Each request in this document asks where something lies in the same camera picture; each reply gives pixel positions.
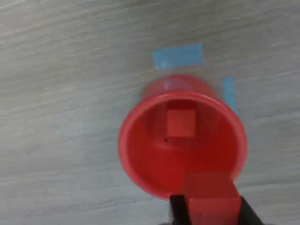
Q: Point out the red cube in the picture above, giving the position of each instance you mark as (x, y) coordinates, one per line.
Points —
(181, 123)
(211, 211)

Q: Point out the blue tape strip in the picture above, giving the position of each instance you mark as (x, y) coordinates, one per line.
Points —
(228, 93)
(178, 56)

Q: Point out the red plastic cup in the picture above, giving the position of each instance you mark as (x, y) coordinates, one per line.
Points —
(145, 152)

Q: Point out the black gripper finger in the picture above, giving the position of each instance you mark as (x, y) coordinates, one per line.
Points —
(179, 211)
(248, 213)

